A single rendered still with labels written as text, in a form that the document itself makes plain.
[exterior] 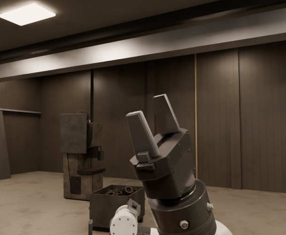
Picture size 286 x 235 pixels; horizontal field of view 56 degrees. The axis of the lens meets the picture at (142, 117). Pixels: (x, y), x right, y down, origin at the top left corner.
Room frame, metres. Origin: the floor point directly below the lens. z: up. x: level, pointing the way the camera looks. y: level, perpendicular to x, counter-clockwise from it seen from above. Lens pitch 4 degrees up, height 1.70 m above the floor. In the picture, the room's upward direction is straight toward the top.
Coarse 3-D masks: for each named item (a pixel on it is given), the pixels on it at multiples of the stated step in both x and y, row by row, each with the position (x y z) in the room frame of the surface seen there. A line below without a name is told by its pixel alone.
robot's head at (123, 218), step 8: (120, 208) 0.77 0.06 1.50; (120, 216) 0.67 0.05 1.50; (128, 216) 0.67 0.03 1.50; (136, 216) 0.77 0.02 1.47; (112, 224) 0.67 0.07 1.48; (120, 224) 0.67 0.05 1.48; (128, 224) 0.67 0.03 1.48; (136, 224) 0.67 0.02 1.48; (112, 232) 0.67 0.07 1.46; (120, 232) 0.67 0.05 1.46; (128, 232) 0.67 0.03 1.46; (136, 232) 0.67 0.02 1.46
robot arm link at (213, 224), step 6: (210, 222) 0.39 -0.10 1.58; (216, 222) 0.46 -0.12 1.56; (204, 228) 0.38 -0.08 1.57; (210, 228) 0.39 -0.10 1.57; (216, 228) 0.45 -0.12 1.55; (222, 228) 0.45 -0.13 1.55; (162, 234) 0.40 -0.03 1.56; (192, 234) 0.38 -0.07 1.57; (198, 234) 0.38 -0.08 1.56; (204, 234) 0.38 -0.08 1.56; (210, 234) 0.39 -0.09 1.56; (216, 234) 0.44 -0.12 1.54; (222, 234) 0.44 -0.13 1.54; (228, 234) 0.44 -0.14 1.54
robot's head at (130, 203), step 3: (129, 201) 0.76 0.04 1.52; (132, 201) 0.77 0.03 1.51; (126, 204) 0.79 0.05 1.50; (129, 204) 0.73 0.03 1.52; (132, 204) 0.78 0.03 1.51; (135, 204) 0.78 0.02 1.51; (138, 204) 0.79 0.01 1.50; (129, 207) 0.71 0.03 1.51; (132, 207) 0.71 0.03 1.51; (135, 207) 0.79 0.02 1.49; (138, 207) 0.75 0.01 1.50; (132, 210) 0.71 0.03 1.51; (135, 210) 0.71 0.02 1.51; (138, 210) 0.73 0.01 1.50; (135, 213) 0.71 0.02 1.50; (138, 213) 0.71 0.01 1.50
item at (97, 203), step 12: (96, 192) 5.10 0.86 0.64; (108, 192) 5.13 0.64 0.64; (120, 192) 5.20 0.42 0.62; (132, 192) 5.31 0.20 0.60; (144, 192) 5.52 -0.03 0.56; (96, 204) 4.84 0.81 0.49; (108, 204) 4.77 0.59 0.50; (120, 204) 4.71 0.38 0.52; (144, 204) 5.52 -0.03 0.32; (96, 216) 4.84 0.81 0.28; (108, 216) 4.77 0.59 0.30; (96, 228) 4.95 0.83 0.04; (108, 228) 4.88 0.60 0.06
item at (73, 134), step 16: (80, 112) 7.35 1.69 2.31; (64, 128) 7.06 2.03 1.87; (80, 128) 6.88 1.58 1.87; (96, 128) 7.25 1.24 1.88; (64, 144) 7.05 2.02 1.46; (80, 144) 6.88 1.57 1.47; (96, 144) 7.28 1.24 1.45; (64, 160) 7.36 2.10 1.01; (80, 160) 7.31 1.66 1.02; (64, 176) 7.36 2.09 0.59; (80, 176) 7.18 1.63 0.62; (96, 176) 7.21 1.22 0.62; (64, 192) 7.36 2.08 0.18; (80, 192) 7.17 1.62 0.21
